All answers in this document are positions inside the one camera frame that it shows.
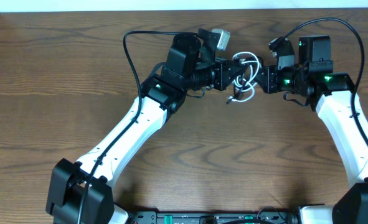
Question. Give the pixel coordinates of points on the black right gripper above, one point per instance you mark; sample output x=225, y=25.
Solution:
x=268, y=83

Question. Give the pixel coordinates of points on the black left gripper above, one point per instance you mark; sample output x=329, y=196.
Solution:
x=220, y=74

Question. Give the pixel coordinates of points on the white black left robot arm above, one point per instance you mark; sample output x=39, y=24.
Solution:
x=82, y=191

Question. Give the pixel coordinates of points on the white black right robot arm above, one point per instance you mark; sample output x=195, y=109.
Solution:
x=309, y=73

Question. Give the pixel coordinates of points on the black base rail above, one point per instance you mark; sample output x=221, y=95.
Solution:
x=269, y=215

